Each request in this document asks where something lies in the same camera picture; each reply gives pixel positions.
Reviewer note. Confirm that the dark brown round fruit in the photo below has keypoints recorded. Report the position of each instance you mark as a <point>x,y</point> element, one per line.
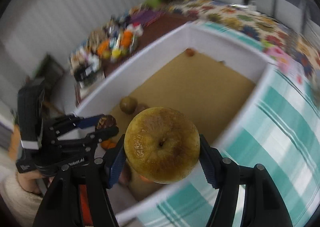
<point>105,122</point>

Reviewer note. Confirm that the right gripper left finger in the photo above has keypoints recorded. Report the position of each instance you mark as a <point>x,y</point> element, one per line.
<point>61,205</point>

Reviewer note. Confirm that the person's left hand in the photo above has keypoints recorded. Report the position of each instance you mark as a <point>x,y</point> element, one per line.
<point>28,181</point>

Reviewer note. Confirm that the floral patterned blanket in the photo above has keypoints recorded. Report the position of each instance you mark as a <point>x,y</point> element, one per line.
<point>262,28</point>

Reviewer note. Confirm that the red apple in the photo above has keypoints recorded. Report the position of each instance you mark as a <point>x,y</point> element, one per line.
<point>108,144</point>

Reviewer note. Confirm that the teal white checked cloth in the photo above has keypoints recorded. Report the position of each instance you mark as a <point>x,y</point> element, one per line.
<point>279,124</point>

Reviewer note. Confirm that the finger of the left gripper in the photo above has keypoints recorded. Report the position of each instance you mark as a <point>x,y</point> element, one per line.
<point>67,123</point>
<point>90,140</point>

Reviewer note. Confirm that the green-brown fruit in box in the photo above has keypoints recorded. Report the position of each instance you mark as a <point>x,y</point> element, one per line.
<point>128,105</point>

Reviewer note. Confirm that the brown coffee table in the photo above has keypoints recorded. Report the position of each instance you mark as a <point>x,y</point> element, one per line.
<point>160,27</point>

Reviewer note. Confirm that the glass fruit bowl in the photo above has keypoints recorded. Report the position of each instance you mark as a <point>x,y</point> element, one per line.
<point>120,43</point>

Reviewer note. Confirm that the yellow-green pear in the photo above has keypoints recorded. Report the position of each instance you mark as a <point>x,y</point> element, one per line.
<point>162,145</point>

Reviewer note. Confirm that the small orange mandarin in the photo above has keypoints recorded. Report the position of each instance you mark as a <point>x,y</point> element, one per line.
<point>189,52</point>

